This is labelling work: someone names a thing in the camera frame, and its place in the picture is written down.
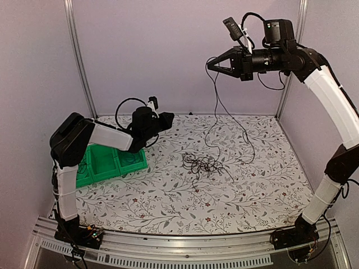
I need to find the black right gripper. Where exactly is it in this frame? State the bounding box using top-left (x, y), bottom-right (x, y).
top-left (208, 45), bottom-right (286, 80)

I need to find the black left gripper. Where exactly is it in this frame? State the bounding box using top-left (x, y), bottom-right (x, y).
top-left (143, 112), bottom-right (174, 141)

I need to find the light blue cable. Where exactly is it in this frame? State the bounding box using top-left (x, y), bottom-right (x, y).
top-left (120, 152), bottom-right (142, 166)

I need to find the black cable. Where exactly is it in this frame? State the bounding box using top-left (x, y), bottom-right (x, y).
top-left (181, 151), bottom-right (225, 193)
top-left (204, 57), bottom-right (256, 184)

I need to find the dark blue cable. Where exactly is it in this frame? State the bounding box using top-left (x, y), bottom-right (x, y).
top-left (77, 154), bottom-right (90, 174)

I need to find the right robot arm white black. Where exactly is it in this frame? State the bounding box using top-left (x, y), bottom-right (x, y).
top-left (206, 17), bottom-right (358, 244)

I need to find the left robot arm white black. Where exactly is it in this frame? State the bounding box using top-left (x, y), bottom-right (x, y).
top-left (49, 96), bottom-right (174, 243)

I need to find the green bin right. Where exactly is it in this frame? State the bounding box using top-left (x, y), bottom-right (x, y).
top-left (114, 149), bottom-right (148, 175)

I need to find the green bin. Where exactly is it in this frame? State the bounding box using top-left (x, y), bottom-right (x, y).
top-left (76, 156), bottom-right (93, 188)
top-left (114, 149), bottom-right (148, 175)
top-left (88, 144), bottom-right (119, 182)

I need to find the floral table mat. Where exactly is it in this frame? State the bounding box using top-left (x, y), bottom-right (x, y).
top-left (76, 115), bottom-right (312, 235)

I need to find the green bin middle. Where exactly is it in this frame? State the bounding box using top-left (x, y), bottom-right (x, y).
top-left (88, 144), bottom-right (119, 182)

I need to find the green bin left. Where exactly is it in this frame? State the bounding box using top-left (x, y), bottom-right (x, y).
top-left (76, 156), bottom-right (93, 188)

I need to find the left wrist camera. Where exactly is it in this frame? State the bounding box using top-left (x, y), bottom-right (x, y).
top-left (146, 96), bottom-right (159, 118)

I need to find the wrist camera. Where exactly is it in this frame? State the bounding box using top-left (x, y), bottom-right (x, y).
top-left (146, 96), bottom-right (159, 118)
top-left (223, 17), bottom-right (253, 54)

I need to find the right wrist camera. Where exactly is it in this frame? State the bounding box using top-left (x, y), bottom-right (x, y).
top-left (223, 17), bottom-right (253, 54)

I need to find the right aluminium corner post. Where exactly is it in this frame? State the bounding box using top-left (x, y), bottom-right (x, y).
top-left (275, 0), bottom-right (309, 118)

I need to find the aluminium corner post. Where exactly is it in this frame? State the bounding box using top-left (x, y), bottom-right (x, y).
top-left (275, 0), bottom-right (309, 118)
top-left (63, 0), bottom-right (98, 119)

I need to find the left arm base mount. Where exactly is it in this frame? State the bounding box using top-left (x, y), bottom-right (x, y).
top-left (54, 216), bottom-right (104, 249)

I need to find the left aluminium corner post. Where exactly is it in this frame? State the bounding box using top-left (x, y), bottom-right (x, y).
top-left (63, 0), bottom-right (98, 119)

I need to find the front aluminium rail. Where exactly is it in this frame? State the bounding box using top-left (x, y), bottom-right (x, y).
top-left (24, 217), bottom-right (353, 268)

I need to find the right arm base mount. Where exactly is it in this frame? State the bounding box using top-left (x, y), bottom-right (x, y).
top-left (269, 215), bottom-right (319, 263)

